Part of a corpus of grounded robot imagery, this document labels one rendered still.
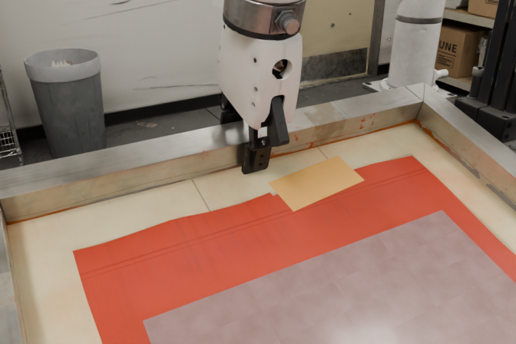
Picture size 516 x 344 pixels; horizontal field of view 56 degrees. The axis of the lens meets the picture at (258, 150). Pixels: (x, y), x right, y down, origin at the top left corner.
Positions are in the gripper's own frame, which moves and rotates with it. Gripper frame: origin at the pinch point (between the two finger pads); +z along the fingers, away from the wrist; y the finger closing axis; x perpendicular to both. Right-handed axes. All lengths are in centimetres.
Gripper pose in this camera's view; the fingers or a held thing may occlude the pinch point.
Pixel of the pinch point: (243, 142)
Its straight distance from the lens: 55.6
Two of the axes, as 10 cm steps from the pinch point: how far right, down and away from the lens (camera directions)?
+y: -4.6, -6.2, 6.4
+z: -1.3, 7.6, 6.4
